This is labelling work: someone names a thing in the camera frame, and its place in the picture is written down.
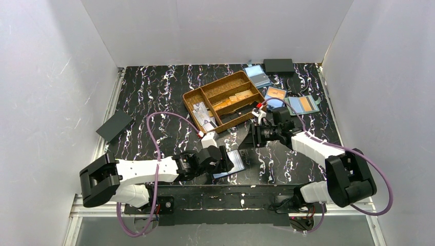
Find black leather card holder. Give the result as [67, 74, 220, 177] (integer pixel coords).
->
[212, 150, 246, 179]

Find green card wallet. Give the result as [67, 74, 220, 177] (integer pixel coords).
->
[284, 95, 320, 116]

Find dark grey card case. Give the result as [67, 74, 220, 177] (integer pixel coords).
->
[96, 110, 133, 142]

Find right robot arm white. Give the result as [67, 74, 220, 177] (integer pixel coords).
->
[239, 121, 377, 208]

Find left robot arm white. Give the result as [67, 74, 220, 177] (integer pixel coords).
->
[80, 146, 244, 208]

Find black cards in tray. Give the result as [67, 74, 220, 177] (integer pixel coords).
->
[220, 101, 259, 124]

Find blue card holder orange card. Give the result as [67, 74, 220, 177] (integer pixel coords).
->
[264, 86, 287, 110]

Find tan cards in tray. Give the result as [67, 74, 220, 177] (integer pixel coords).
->
[212, 90, 253, 110]

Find white cards in tray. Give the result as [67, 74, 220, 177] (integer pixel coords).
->
[193, 101, 217, 132]

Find light blue card holder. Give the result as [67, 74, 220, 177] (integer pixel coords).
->
[243, 65, 271, 89]

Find brown woven organizer tray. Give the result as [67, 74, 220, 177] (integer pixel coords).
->
[182, 71, 265, 133]

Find black box at back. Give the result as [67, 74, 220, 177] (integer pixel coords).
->
[263, 59, 295, 74]

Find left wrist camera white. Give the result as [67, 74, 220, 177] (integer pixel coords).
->
[198, 131, 218, 149]

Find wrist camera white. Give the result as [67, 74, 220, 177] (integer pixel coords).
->
[251, 103, 268, 126]
[198, 131, 218, 149]

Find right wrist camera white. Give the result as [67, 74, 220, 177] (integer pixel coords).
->
[251, 103, 268, 126]

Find aluminium frame rail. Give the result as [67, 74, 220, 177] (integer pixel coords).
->
[63, 68, 125, 246]

